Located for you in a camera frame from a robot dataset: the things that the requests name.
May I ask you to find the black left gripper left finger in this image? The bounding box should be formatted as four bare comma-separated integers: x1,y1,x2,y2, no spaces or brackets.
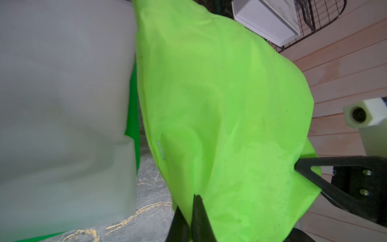
165,207,189,242

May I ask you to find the white paper tray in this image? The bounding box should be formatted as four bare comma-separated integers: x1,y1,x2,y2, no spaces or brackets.
231,0,301,47

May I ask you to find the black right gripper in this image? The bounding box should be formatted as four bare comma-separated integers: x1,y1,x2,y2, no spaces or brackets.
294,156,387,227

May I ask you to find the light green raincoat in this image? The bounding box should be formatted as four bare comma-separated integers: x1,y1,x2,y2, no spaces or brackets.
133,1,320,242

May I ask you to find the white raincoat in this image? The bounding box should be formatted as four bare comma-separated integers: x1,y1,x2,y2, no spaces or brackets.
1,1,137,242

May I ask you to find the green plastic perforated basket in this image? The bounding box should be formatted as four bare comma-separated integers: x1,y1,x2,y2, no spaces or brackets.
15,70,140,242

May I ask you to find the black wire desk organizer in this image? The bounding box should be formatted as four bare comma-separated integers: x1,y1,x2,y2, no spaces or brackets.
196,0,347,52

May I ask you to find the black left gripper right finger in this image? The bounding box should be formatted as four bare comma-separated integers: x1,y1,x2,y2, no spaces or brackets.
191,195,217,242

